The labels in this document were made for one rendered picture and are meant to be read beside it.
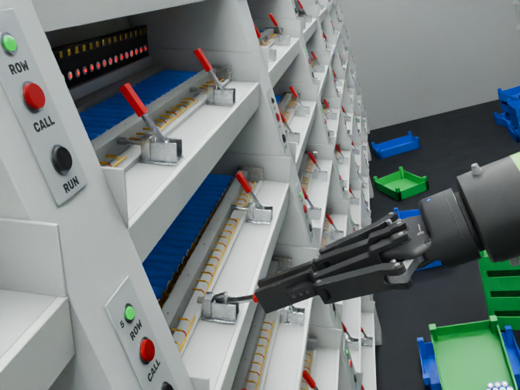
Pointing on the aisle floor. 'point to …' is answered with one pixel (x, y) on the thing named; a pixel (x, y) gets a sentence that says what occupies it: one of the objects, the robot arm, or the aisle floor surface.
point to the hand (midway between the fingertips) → (289, 287)
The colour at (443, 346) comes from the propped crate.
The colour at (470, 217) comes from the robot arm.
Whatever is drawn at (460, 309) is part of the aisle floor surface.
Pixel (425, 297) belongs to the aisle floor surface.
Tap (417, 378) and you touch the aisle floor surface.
